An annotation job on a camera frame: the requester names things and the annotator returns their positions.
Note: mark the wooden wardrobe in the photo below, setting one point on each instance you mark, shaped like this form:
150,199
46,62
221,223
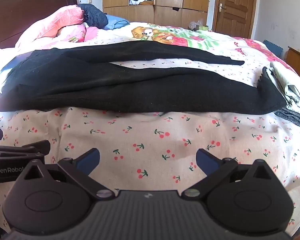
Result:
170,0

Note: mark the dark wooden headboard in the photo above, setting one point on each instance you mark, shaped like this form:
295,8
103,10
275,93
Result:
27,5

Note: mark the cherry print bed sheet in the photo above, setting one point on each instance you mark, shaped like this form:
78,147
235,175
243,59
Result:
150,140

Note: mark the pink quilt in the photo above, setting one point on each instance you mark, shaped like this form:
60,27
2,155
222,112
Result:
55,22

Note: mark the wooden door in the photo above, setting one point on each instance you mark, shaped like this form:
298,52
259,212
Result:
236,10

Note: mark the pale green cloth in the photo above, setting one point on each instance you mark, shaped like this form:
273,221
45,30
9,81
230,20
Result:
290,87

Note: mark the black pants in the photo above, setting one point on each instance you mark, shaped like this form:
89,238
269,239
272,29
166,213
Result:
140,87

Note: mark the wooden nightstand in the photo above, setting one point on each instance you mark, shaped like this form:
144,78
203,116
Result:
296,62

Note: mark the clear plastic bag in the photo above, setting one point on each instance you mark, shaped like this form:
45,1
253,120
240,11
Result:
197,25

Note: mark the blue cloth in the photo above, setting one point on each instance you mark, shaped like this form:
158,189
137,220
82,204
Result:
116,22

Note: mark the dark knit garment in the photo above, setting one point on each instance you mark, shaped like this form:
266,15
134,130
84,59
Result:
93,16

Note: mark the blue foam mat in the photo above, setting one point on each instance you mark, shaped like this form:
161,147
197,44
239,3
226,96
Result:
272,47

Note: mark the dark plaid cloth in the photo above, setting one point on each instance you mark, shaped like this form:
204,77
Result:
296,118

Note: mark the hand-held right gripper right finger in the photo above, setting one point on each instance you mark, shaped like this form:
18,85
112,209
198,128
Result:
206,161

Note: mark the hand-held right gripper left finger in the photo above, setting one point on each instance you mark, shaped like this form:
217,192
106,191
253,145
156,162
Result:
88,160

